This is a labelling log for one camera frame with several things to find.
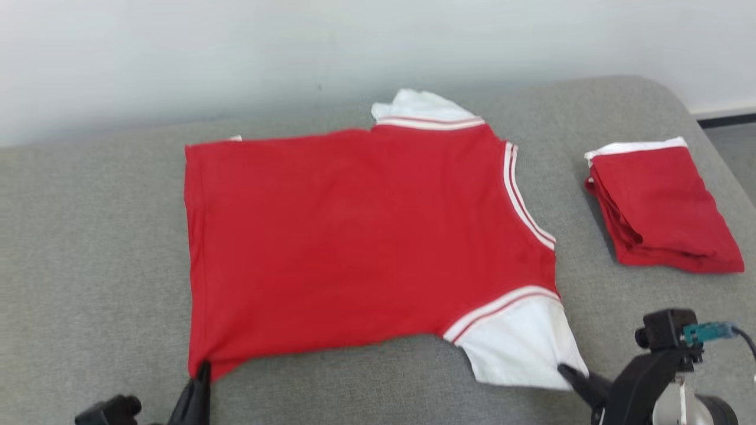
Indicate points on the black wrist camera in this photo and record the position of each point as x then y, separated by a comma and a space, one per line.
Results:
664, 330
109, 410

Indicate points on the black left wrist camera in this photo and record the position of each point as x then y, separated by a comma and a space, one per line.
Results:
109, 410

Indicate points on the red shorts with white waistband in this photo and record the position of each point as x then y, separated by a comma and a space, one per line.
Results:
661, 206

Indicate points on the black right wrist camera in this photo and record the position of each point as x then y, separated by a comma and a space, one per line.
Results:
664, 330

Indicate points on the red shirt with white sleeves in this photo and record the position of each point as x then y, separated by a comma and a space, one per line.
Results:
354, 236

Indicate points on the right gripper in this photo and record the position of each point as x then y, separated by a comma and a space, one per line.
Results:
709, 413

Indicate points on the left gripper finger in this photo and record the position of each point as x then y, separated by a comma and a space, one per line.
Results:
186, 410
204, 401

